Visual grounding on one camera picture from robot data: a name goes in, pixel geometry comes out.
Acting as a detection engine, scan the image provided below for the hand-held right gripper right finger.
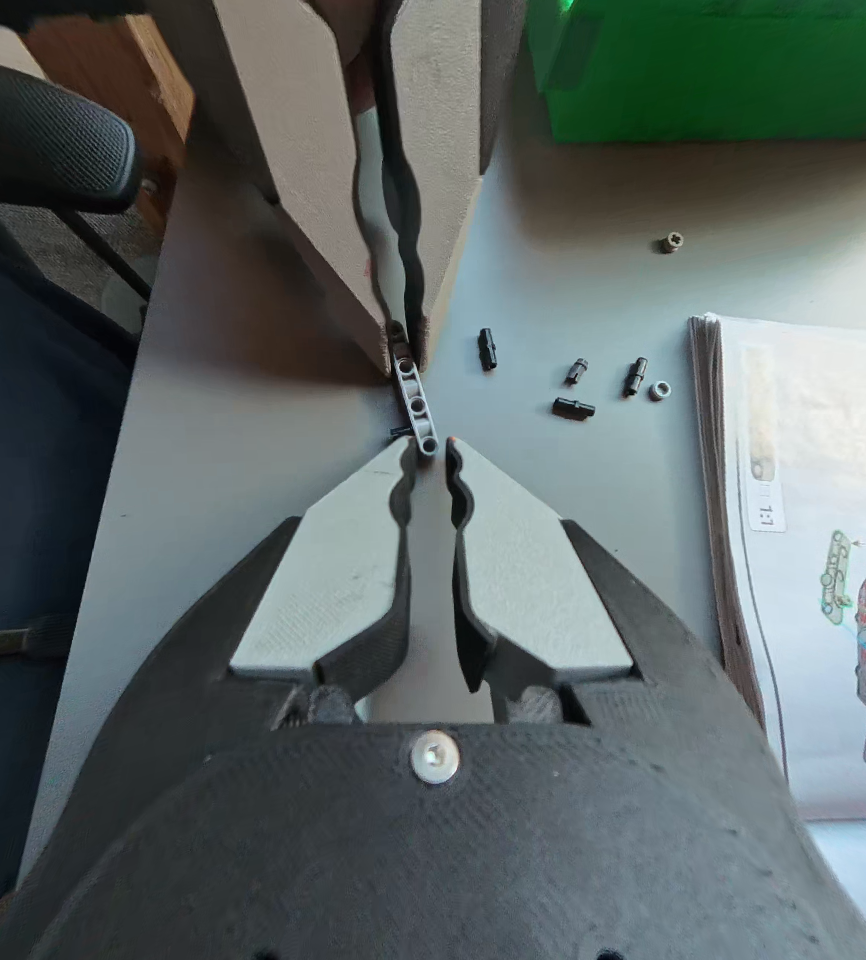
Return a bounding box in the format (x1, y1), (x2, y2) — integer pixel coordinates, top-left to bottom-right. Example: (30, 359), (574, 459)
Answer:
(444, 436), (636, 725)

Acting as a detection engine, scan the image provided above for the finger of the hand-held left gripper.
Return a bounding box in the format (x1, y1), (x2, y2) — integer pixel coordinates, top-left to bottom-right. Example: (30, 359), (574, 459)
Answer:
(149, 0), (396, 378)
(369, 0), (527, 372)

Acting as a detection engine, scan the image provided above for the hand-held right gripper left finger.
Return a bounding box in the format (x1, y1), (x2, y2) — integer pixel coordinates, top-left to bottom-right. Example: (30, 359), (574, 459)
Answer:
(227, 436), (417, 710)

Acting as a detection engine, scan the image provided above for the grey lego beam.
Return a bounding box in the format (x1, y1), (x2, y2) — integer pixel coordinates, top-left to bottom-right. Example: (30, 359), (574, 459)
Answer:
(390, 339), (443, 457)

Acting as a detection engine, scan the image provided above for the lego instruction booklet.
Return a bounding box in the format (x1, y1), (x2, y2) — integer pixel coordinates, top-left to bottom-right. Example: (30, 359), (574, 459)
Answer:
(689, 311), (866, 822)

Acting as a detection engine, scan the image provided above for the black office chair armrest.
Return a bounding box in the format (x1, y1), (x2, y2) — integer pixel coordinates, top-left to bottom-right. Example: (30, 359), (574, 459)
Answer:
(0, 52), (155, 303)

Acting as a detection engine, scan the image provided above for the green plastic bin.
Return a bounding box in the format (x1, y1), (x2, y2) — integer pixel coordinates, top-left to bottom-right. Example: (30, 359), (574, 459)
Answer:
(526, 0), (866, 144)

